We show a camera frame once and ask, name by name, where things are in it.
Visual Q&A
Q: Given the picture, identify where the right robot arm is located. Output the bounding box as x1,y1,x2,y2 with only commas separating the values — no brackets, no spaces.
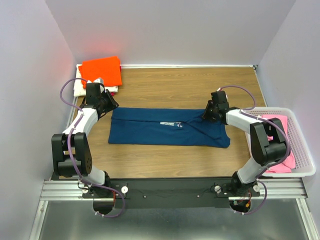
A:
202,90,291,196

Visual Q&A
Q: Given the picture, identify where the folded white t-shirt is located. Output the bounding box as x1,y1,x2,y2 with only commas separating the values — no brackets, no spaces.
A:
73,64,119,97

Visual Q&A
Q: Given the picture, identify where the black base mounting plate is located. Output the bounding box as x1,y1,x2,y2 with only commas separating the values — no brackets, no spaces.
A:
83,177,260,210

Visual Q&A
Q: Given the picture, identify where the folded orange t-shirt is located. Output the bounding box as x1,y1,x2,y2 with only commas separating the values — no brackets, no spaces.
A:
78,56,122,87

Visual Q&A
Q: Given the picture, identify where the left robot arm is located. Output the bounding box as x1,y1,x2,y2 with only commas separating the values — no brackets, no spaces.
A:
51,79,119,198

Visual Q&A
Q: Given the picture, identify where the aluminium extrusion rail frame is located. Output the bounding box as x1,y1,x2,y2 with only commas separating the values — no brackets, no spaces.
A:
28,97,320,240

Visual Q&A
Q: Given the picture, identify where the blue Mickey print t-shirt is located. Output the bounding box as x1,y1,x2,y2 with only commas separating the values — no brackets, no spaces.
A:
108,107,231,148

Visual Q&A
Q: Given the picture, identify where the white plastic laundry basket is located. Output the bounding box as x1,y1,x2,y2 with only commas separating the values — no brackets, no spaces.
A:
247,107,316,178

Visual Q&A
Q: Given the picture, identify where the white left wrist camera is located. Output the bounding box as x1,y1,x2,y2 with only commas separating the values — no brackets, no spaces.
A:
93,77,104,86

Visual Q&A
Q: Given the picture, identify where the pink t-shirt in basket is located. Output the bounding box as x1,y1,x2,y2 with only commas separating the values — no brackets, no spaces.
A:
250,114,296,173

